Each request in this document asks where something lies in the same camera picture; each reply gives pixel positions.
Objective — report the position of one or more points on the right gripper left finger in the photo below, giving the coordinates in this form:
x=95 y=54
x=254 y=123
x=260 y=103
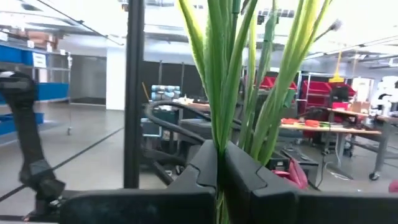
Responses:
x=155 y=205

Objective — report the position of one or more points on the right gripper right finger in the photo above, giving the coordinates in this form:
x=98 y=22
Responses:
x=280 y=208

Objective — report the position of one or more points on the red artificial tulip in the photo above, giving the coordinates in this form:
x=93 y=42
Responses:
x=394 y=186
x=290 y=174

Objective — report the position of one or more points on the white artificial flower bunch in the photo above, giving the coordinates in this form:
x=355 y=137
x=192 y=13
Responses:
x=224 y=93

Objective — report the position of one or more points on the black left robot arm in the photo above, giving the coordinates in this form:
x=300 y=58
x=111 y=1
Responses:
x=25 y=124

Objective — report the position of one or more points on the wooden work table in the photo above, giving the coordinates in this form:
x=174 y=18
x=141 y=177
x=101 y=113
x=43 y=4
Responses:
x=342 y=130

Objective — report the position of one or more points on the rolled grey mats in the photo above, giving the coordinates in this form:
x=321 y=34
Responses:
x=164 y=93

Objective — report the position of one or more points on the black vertical pole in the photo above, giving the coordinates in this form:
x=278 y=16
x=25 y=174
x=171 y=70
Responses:
x=134 y=93

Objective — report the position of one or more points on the red bin rack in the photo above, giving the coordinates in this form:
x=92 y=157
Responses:
x=314 y=88

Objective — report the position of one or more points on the white humanoid robot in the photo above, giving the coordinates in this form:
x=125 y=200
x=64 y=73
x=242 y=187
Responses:
x=385 y=93

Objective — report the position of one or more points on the blue storage shelf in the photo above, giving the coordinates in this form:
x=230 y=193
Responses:
x=49 y=90

